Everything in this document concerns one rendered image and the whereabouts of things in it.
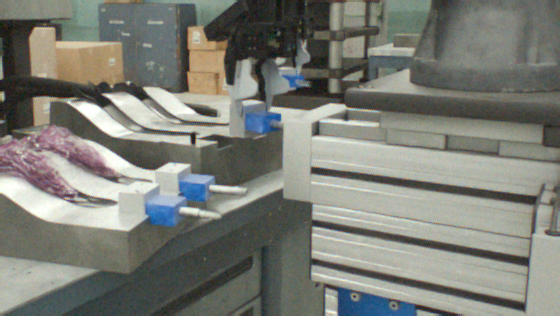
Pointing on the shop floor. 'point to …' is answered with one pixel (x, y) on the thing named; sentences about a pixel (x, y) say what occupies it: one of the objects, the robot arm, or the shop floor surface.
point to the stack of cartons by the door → (206, 64)
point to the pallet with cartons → (89, 61)
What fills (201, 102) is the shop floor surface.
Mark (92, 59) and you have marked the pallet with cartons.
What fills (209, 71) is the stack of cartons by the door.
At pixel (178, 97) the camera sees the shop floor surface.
